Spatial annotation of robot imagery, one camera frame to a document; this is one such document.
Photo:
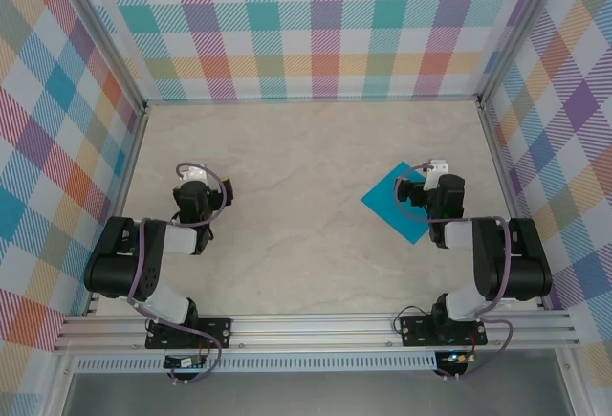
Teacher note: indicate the blue paper sheet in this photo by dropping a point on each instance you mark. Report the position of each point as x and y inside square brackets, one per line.
[382, 205]

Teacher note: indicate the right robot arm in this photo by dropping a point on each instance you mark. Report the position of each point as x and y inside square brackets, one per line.
[521, 263]

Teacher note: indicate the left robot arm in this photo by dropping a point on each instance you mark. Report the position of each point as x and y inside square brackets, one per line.
[119, 263]

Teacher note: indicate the small circuit board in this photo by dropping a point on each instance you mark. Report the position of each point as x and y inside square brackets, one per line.
[184, 362]
[456, 357]

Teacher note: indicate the aluminium frame rail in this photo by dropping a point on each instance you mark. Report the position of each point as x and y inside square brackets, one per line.
[497, 158]
[121, 196]
[311, 100]

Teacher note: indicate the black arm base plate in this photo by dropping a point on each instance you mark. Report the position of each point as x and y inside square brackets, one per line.
[411, 332]
[217, 332]

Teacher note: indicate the wide aluminium mounting rail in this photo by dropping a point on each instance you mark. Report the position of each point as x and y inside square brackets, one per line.
[311, 332]

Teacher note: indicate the aluminium frame post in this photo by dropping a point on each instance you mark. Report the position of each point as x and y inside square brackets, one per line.
[517, 33]
[110, 33]

